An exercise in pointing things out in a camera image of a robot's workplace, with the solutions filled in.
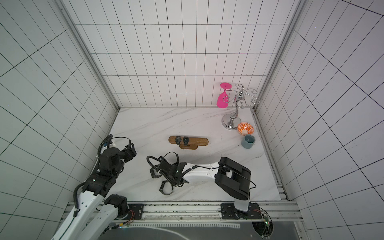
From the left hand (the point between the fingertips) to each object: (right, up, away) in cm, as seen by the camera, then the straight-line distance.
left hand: (128, 149), depth 78 cm
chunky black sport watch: (+12, -14, +3) cm, 19 cm away
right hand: (+23, -12, +9) cm, 27 cm away
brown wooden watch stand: (+36, +2, +12) cm, 38 cm away
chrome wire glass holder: (+65, +14, +31) cm, 74 cm away
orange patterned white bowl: (+72, +10, +25) cm, 77 cm away
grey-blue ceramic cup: (+71, +2, +16) cm, 73 cm away
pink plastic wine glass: (+55, +28, +25) cm, 66 cm away
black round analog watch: (+31, +4, +12) cm, 33 cm away
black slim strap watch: (+26, +4, +12) cm, 29 cm away
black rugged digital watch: (+18, -20, 0) cm, 27 cm away
